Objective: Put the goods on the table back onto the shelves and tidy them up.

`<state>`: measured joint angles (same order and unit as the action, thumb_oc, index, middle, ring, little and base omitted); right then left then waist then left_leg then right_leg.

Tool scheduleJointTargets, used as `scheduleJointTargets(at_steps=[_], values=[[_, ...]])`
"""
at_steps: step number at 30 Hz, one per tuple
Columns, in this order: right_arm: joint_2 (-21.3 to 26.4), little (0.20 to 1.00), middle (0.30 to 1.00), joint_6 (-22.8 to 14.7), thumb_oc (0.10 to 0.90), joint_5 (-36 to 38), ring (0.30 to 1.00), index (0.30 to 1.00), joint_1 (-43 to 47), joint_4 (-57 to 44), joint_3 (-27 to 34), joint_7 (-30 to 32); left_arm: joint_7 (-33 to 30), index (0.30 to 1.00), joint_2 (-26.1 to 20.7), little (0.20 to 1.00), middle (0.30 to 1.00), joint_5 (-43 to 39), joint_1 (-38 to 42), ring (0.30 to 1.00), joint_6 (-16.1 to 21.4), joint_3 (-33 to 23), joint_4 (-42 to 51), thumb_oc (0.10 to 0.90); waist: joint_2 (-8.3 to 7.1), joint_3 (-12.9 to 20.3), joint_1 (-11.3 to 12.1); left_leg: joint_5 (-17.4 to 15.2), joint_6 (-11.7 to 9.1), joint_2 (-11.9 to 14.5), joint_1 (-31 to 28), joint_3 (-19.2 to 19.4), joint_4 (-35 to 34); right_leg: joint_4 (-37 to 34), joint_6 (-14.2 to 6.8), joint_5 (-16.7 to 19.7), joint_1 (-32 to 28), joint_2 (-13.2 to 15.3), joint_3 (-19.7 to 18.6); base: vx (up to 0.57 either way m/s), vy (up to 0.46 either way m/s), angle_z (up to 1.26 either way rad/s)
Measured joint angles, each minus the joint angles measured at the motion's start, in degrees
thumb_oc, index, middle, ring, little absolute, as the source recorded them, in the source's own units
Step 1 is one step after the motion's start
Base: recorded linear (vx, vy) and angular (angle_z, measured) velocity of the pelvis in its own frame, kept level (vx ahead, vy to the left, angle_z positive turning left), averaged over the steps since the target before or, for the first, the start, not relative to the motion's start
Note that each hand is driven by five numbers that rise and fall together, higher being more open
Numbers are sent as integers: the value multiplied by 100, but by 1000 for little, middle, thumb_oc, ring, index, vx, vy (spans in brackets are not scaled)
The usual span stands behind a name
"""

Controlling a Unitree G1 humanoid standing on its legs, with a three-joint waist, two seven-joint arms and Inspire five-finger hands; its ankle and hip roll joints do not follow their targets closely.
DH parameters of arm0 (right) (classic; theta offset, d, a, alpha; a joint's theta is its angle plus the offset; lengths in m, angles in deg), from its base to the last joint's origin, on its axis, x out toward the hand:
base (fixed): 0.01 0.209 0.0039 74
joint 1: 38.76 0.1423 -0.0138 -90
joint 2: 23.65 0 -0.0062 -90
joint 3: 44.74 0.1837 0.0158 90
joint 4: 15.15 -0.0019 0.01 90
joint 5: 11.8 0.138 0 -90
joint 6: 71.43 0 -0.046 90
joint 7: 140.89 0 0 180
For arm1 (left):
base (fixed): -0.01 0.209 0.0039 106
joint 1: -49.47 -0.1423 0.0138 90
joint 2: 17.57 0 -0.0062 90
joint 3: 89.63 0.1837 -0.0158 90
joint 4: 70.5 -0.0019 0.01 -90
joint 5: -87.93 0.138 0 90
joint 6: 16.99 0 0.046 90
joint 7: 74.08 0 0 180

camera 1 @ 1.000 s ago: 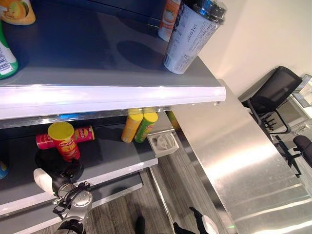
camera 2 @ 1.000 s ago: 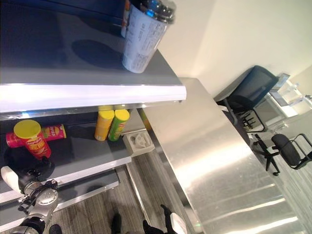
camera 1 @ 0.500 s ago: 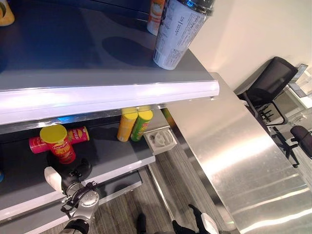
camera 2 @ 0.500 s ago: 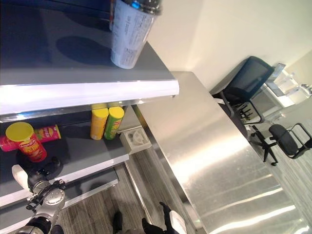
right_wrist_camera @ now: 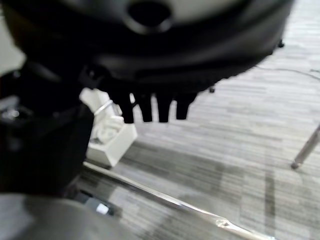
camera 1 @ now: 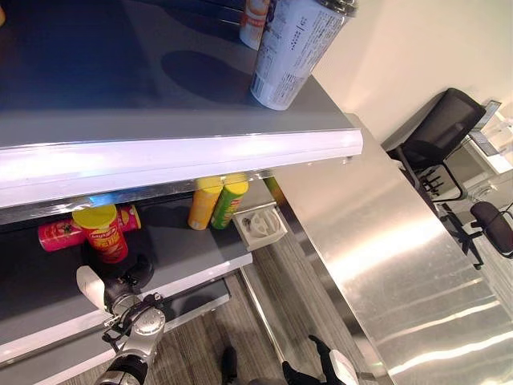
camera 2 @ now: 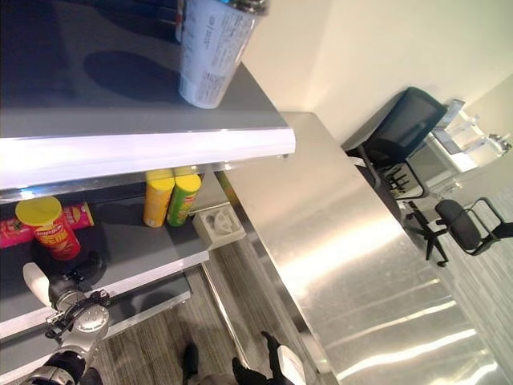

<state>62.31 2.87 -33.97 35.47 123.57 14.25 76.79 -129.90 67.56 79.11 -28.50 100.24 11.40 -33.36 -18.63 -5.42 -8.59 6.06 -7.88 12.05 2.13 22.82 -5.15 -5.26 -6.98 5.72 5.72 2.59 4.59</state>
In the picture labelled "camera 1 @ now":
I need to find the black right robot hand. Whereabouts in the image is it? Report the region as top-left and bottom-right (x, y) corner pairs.
(281, 334), (360, 385)

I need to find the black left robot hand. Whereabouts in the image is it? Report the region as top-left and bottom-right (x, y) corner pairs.
(75, 253), (156, 311)

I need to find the steel shelf side panel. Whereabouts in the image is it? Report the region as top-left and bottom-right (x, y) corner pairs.
(269, 113), (513, 385)

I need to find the grey shelf board white edge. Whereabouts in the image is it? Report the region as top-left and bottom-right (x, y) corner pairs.
(0, 191), (254, 364)
(0, 0), (365, 210)

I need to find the pink chips can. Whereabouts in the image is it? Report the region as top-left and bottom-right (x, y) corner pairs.
(38, 204), (143, 253)

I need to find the white and orange cup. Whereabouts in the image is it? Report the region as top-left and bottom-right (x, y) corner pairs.
(239, 0), (278, 51)

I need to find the dark grey shelf board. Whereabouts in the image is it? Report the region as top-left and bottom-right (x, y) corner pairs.
(159, 276), (232, 334)

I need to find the red chips can yellow lid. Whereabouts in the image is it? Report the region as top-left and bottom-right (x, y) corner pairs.
(71, 204), (130, 265)

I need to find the tall white printed can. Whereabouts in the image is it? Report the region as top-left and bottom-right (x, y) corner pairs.
(249, 0), (359, 111)

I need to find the white square floor box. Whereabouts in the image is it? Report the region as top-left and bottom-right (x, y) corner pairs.
(232, 203), (289, 252)

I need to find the black padded office chair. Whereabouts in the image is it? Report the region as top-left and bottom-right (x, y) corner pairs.
(436, 201), (513, 270)

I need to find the green chips can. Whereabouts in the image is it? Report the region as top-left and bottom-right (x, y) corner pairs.
(209, 180), (250, 231)

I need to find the dark robot foot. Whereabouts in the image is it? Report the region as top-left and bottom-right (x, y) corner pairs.
(220, 346), (239, 385)

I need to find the black mesh office chair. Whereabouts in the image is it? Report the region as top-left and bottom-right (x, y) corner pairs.
(386, 87), (488, 202)

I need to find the white desk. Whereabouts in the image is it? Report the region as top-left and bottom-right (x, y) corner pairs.
(463, 99), (513, 175)

